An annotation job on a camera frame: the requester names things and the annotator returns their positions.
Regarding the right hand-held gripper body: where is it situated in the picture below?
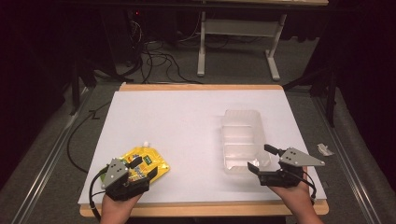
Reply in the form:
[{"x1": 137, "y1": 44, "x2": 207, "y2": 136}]
[{"x1": 257, "y1": 147, "x2": 326, "y2": 189}]

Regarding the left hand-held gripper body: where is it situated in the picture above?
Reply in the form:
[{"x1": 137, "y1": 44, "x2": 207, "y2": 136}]
[{"x1": 102, "y1": 157, "x2": 151, "y2": 202}]

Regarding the yellow spout pouch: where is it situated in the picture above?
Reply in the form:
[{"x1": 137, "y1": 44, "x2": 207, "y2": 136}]
[{"x1": 101, "y1": 141, "x2": 171, "y2": 189}]

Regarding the clear plastic container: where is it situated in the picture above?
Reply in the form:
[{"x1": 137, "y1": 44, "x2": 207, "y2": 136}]
[{"x1": 219, "y1": 108, "x2": 273, "y2": 175}]

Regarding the person's left hand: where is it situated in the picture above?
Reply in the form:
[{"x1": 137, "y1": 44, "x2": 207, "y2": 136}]
[{"x1": 100, "y1": 193, "x2": 143, "y2": 224}]

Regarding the person's right hand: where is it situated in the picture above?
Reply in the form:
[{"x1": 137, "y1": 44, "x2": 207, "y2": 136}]
[{"x1": 270, "y1": 167, "x2": 315, "y2": 218}]

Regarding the crumpled white paper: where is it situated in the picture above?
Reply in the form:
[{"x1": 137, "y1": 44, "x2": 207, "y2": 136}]
[{"x1": 317, "y1": 143, "x2": 334, "y2": 157}]

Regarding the white table mat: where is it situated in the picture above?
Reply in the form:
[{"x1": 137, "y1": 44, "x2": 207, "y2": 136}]
[{"x1": 78, "y1": 90, "x2": 327, "y2": 205}]

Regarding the black metal stand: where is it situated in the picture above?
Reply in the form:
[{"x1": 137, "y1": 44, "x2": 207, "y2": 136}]
[
  {"x1": 282, "y1": 66, "x2": 340, "y2": 128},
  {"x1": 68, "y1": 59, "x2": 98, "y2": 117}
]

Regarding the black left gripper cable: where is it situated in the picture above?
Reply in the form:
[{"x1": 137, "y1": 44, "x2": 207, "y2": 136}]
[{"x1": 89, "y1": 166, "x2": 110, "y2": 222}]

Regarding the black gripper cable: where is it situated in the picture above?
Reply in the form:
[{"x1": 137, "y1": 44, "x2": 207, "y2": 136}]
[
  {"x1": 89, "y1": 166, "x2": 110, "y2": 222},
  {"x1": 290, "y1": 169, "x2": 318, "y2": 201}
]

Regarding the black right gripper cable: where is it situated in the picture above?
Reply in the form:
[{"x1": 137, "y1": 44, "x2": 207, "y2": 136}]
[{"x1": 290, "y1": 169, "x2": 318, "y2": 201}]

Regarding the metal floor rail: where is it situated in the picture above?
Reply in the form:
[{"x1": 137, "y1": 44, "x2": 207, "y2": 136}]
[
  {"x1": 10, "y1": 87, "x2": 94, "y2": 224},
  {"x1": 311, "y1": 96, "x2": 386, "y2": 224}
]

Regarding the long black floor cable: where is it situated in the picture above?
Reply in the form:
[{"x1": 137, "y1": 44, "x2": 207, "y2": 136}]
[{"x1": 66, "y1": 101, "x2": 112, "y2": 175}]

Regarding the black floor cable bundle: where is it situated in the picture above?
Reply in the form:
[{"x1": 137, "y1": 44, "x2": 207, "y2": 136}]
[{"x1": 124, "y1": 18, "x2": 204, "y2": 85}]

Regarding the white metal desk frame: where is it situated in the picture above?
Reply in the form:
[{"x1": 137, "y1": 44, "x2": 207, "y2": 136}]
[{"x1": 196, "y1": 10, "x2": 288, "y2": 82}]

